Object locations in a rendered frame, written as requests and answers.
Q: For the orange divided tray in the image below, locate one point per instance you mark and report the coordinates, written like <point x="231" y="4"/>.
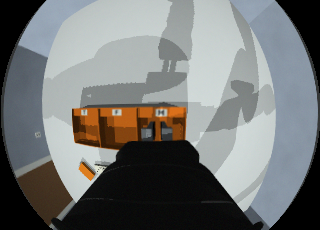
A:
<point x="116" y="126"/>

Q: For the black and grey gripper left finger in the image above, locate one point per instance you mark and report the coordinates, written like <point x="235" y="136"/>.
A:
<point x="147" y="133"/>

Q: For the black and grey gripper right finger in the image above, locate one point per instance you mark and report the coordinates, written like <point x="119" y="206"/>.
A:
<point x="166" y="132"/>

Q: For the white domino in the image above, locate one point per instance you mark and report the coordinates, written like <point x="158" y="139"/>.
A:
<point x="100" y="168"/>

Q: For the orange square pad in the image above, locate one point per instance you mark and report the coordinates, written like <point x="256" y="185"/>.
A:
<point x="86" y="171"/>

